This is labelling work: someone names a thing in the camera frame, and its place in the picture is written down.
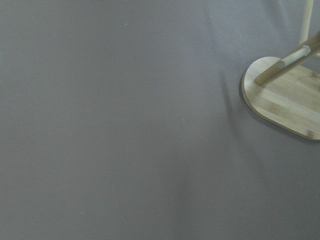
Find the wooden cup storage rack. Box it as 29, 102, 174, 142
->
241, 0, 320, 141

